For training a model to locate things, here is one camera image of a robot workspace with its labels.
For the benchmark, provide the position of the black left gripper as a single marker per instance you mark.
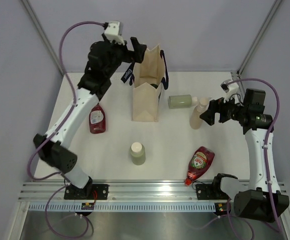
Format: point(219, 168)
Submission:
point(137, 55)

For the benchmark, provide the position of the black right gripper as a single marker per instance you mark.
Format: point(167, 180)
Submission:
point(216, 106)

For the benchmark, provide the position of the beige pump bottle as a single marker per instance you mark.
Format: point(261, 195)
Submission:
point(195, 121)

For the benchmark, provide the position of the green bottle red cap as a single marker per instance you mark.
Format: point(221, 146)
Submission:
point(154, 85)

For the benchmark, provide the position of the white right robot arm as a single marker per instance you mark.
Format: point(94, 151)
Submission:
point(263, 199)

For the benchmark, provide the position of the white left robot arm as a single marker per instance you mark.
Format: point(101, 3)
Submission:
point(53, 146)

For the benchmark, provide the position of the beige canvas tote bag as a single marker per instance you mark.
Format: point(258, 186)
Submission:
point(145, 98)

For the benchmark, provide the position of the green bottle lying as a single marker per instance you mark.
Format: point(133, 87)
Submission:
point(182, 101)

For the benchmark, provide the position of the red Fairy dish soap bottle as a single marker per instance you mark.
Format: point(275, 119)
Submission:
point(198, 165)

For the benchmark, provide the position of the dark red bottle left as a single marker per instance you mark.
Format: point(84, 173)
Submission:
point(97, 120)

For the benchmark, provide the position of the green bottle standing white cap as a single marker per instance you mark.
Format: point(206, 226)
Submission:
point(138, 153)

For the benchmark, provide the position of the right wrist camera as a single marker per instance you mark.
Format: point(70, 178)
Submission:
point(231, 88)

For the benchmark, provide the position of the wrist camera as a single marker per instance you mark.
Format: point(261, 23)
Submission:
point(231, 88)
point(113, 32)

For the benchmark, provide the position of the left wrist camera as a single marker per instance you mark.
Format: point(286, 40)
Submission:
point(113, 32)

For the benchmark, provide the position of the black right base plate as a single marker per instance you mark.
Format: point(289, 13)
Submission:
point(209, 192)

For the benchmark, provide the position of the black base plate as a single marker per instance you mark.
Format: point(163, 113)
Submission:
point(93, 192)
point(209, 192)

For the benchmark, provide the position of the right aluminium frame post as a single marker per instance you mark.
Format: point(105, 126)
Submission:
point(260, 34)

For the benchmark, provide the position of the aluminium frame post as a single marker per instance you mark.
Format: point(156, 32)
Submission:
point(260, 34)
point(28, 8)

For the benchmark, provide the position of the aluminium mounting rail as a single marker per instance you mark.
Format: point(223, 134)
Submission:
point(120, 190)

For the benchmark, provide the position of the left aluminium frame post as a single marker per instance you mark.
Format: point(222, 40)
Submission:
point(28, 8)

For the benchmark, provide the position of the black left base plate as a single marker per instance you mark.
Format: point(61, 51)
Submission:
point(93, 192)

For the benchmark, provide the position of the white slotted cable duct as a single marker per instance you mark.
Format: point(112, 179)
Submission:
point(126, 207)

